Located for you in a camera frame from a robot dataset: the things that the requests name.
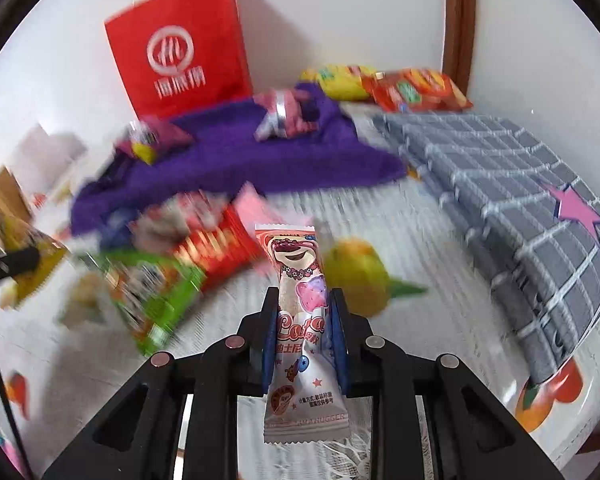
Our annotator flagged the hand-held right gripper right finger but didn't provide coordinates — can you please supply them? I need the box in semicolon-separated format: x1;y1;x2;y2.
330;287;566;480

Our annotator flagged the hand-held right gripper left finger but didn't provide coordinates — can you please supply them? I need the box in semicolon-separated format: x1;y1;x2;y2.
42;287;282;480

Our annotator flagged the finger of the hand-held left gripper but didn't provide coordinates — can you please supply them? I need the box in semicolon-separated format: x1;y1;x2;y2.
0;247;42;283

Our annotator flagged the pink bear print snack packet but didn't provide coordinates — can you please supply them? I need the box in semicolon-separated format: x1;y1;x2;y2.
254;222;353;447

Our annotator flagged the white bag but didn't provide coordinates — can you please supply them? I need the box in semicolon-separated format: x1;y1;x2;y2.
10;122;88;196

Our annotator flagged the thin black rod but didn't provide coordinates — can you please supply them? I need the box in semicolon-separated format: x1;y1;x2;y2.
0;317;33;478

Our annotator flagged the fruit print bed sheet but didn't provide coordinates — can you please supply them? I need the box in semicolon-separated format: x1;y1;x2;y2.
0;100;600;480

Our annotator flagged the pale pink snack packet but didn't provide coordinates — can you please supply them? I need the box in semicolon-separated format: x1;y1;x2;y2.
232;182;316;233

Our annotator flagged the purple towel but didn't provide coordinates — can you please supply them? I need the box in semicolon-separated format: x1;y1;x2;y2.
70;82;408;241

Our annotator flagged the magenta and yellow snack packet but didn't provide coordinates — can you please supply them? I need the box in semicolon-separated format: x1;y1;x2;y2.
114;115;196;165

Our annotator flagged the grey checked blanket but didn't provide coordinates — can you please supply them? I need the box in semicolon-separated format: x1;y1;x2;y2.
372;112;600;386

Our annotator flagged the red paper bag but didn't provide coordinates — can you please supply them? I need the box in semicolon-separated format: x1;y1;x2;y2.
104;0;255;122

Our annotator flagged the yellow green snack packet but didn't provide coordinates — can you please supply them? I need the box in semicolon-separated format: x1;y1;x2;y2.
300;64;381;102

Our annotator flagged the orange red snack packet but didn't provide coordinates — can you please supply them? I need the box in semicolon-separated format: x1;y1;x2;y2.
362;69;475;113

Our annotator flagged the brown wooden frame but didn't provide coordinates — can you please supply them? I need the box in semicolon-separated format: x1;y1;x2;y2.
442;0;477;96

